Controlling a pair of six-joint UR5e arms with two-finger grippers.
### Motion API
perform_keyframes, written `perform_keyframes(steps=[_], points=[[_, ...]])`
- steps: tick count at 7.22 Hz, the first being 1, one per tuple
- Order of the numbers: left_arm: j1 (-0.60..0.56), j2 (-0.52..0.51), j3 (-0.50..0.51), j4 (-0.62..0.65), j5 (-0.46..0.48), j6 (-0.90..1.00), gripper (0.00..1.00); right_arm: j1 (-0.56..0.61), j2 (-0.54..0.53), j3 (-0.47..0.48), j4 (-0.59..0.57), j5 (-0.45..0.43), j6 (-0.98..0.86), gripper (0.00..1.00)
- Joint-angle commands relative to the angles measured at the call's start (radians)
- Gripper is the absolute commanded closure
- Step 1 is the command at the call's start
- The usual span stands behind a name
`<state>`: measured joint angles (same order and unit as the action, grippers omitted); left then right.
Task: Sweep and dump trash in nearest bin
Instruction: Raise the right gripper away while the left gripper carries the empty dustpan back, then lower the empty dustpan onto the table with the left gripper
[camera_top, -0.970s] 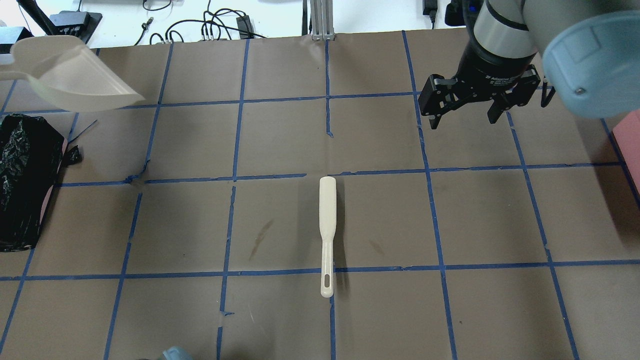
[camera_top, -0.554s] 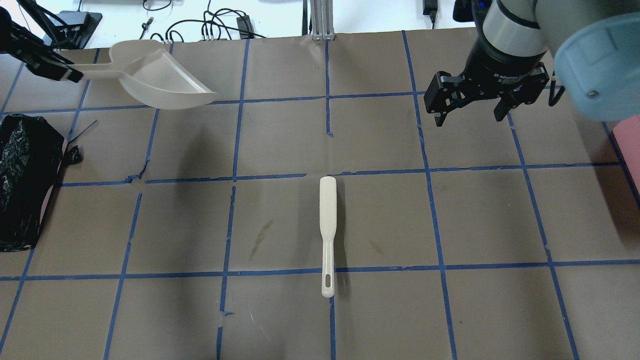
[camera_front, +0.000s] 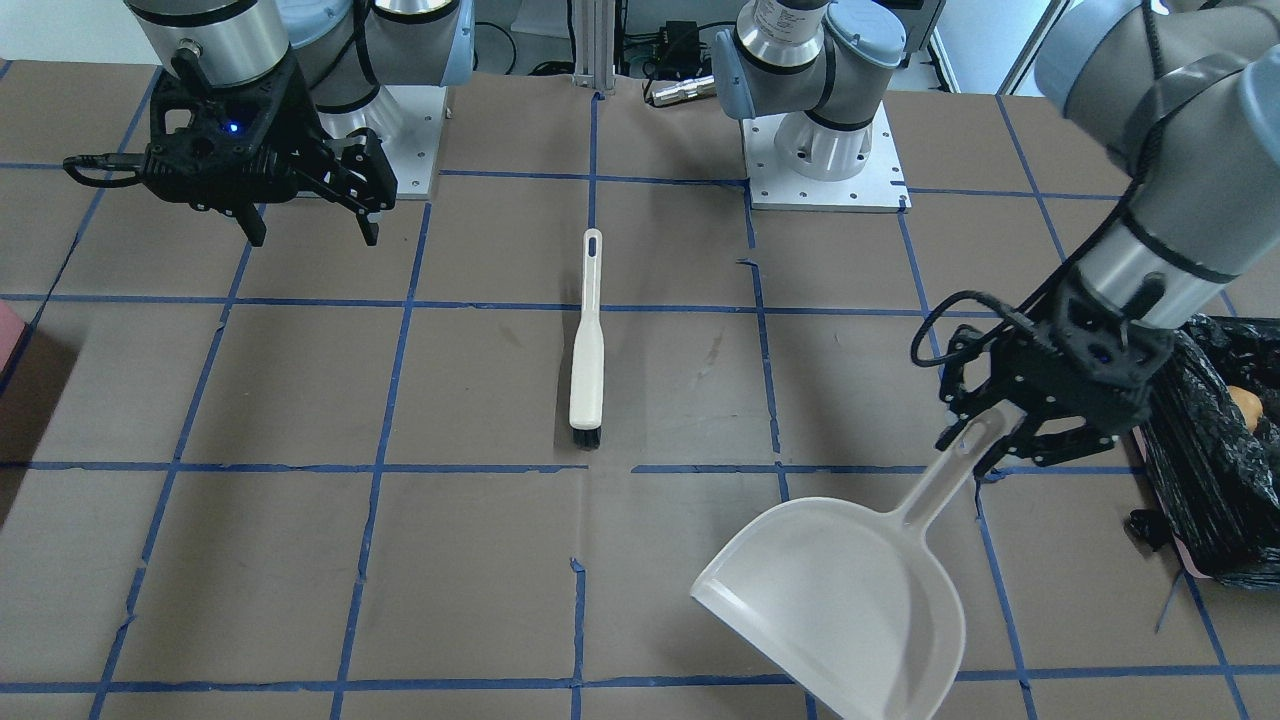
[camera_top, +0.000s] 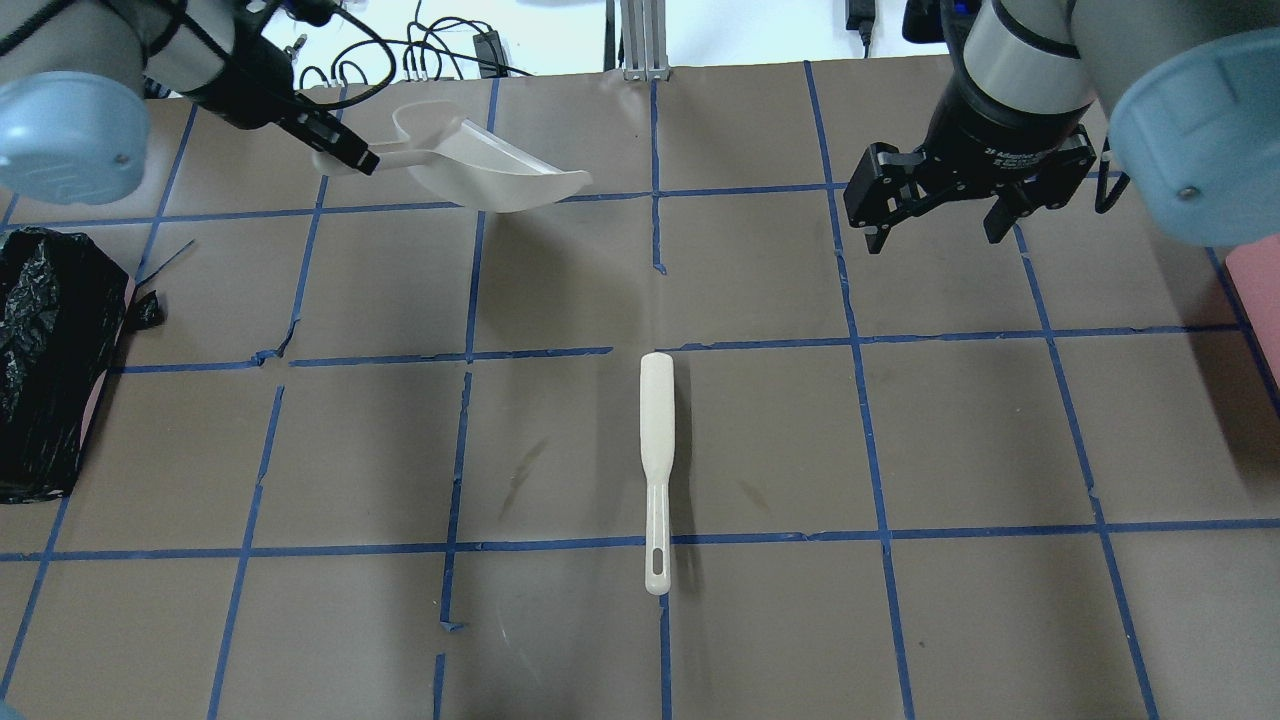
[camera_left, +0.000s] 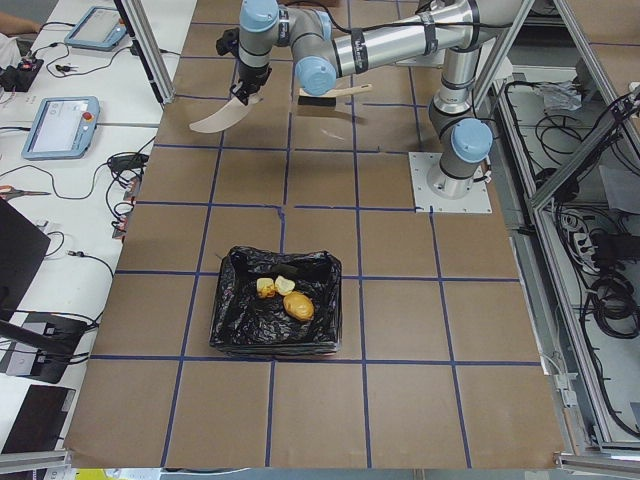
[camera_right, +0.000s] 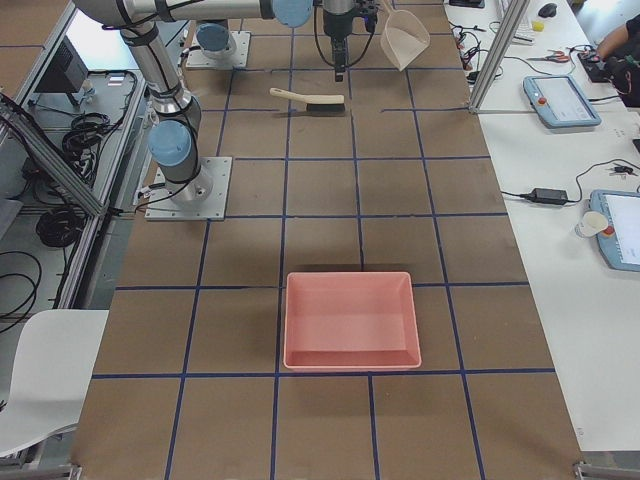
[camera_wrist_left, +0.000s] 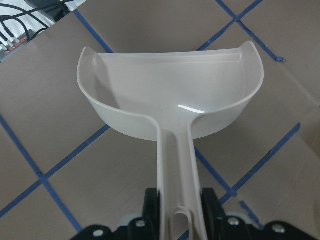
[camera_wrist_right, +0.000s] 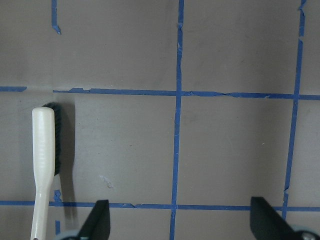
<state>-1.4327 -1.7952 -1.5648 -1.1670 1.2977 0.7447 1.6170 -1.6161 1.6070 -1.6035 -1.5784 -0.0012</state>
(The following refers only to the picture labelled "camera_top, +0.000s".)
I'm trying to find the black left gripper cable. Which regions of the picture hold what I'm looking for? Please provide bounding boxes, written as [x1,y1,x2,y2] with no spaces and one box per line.
[230,0,399,111]

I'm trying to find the beige plastic dustpan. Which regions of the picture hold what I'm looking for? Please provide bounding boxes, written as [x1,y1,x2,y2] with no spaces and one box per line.
[364,101,593,213]

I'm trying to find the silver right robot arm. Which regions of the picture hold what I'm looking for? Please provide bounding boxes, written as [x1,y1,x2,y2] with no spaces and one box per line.
[844,1,1279,254]

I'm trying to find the pink plastic bin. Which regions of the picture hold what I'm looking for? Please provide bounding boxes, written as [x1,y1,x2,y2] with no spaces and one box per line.
[1225,234,1279,397]

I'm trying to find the aluminium frame post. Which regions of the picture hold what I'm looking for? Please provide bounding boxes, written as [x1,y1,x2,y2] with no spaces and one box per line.
[605,1,671,82]

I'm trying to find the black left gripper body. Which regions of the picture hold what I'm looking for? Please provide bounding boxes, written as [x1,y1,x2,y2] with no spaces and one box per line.
[186,20,346,151]

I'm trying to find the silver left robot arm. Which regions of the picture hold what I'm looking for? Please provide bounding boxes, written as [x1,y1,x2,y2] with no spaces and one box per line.
[1,1,378,205]

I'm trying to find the white brush black bristles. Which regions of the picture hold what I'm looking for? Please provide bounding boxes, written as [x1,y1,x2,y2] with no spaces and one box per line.
[639,352,676,596]

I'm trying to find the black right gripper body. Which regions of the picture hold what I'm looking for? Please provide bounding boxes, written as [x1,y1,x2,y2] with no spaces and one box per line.
[844,76,1097,233]

